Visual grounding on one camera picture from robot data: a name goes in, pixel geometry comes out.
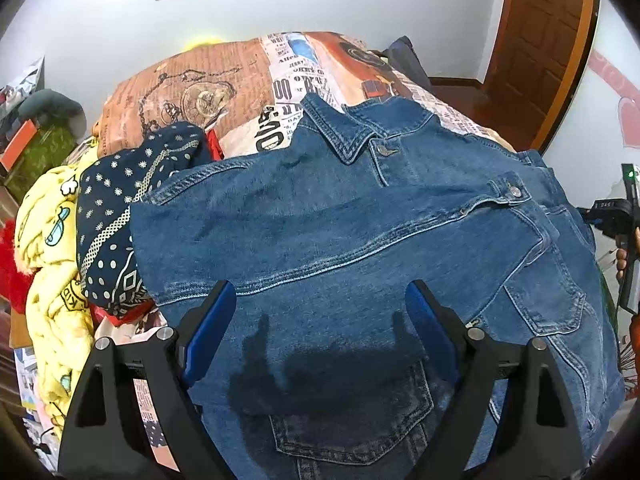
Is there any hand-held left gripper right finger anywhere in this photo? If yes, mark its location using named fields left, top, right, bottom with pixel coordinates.
left=405, top=280, right=586, bottom=480

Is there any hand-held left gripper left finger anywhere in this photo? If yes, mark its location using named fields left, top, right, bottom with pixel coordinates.
left=57, top=280, right=238, bottom=480

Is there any blue denim jacket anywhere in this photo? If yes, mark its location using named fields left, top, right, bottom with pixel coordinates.
left=129, top=92, right=626, bottom=480

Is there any person's right hand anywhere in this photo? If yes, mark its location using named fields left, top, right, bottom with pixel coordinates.
left=615, top=227, right=640, bottom=286

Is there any white wardrobe sliding door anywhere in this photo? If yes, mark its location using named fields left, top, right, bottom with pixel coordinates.
left=545, top=5, right=640, bottom=201

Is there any navy and red patterned scarf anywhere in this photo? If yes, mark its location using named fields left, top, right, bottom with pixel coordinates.
left=77, top=121, right=226, bottom=323

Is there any yellow cartoon blanket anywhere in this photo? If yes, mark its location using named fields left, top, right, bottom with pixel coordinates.
left=14, top=147, right=101, bottom=426

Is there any brown wooden door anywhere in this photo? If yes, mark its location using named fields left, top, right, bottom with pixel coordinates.
left=482, top=0, right=601, bottom=151

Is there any stack of books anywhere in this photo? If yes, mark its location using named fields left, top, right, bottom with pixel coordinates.
left=14, top=347, right=51, bottom=441

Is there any red plush cloth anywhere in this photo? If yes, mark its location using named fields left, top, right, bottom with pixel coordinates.
left=0, top=220, right=36, bottom=311

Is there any newspaper print bed sheet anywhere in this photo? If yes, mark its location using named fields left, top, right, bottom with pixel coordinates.
left=92, top=31, right=531, bottom=471

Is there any dark grey cloth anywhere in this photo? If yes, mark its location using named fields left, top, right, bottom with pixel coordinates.
left=380, top=36, right=431, bottom=91

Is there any orange box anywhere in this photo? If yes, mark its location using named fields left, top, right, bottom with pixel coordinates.
left=0, top=121, right=38, bottom=171

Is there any grey neck pillow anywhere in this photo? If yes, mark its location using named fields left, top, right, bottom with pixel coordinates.
left=17, top=89, right=86, bottom=122

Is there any yellow foam ring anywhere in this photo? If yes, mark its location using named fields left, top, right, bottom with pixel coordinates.
left=182, top=35, right=226, bottom=52

